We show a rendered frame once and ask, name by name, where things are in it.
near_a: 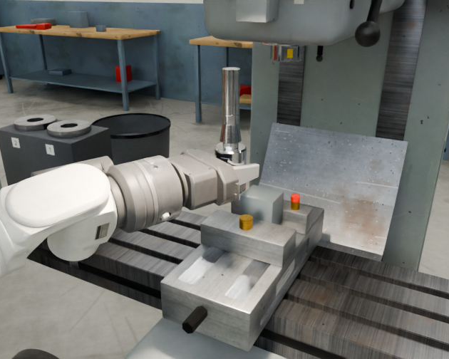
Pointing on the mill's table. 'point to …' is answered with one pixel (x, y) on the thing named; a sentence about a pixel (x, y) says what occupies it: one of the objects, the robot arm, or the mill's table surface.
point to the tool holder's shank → (230, 108)
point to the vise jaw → (249, 238)
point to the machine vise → (239, 282)
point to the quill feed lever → (369, 27)
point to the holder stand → (49, 144)
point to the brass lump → (246, 221)
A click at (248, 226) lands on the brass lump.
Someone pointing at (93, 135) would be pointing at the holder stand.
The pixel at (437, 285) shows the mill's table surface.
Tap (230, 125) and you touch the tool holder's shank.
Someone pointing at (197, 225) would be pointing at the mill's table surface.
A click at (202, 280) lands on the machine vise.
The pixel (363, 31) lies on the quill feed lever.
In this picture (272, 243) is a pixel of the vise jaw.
